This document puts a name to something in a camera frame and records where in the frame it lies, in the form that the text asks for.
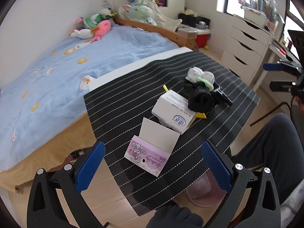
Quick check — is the yellow plastic hair clip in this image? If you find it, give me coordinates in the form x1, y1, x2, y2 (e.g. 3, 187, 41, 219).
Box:
162, 84, 207, 119

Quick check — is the purple cartoon paper box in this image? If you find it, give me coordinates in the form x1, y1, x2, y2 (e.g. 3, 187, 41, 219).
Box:
124, 118, 180, 177

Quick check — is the black sock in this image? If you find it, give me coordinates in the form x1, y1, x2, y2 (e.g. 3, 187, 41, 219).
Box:
188, 83, 214, 113

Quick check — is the white printed carton box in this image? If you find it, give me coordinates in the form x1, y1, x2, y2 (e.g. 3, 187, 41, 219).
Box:
151, 90, 196, 134

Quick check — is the pink trash bin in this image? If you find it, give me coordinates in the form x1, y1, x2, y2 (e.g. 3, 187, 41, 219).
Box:
185, 169, 227, 207

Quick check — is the white drawer cabinet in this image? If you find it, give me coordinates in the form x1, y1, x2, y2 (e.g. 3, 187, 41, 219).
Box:
221, 15, 274, 87

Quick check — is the black striped table mat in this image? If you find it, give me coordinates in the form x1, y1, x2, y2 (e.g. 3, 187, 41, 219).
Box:
84, 51, 260, 216

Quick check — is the red cooler box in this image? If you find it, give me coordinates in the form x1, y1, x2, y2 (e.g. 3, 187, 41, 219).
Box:
196, 28, 211, 48

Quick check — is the light blue bed blanket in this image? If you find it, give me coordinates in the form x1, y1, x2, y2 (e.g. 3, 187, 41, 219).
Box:
1, 25, 177, 171

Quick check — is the white small table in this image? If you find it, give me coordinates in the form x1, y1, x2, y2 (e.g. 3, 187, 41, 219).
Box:
88, 47, 192, 91

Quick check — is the large teal unicorn plush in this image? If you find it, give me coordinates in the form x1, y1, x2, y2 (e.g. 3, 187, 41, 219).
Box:
123, 1, 157, 26

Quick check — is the white seal plush toy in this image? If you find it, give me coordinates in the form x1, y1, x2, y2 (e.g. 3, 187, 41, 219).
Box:
70, 29, 94, 40

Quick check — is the pink whale plush toy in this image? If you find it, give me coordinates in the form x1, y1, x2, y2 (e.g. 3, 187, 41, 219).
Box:
91, 20, 111, 42

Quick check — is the green striped plush toy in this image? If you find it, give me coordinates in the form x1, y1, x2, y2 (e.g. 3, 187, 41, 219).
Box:
83, 13, 111, 29

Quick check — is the wooden bed frame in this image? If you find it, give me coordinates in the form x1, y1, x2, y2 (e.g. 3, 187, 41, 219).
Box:
114, 18, 195, 50

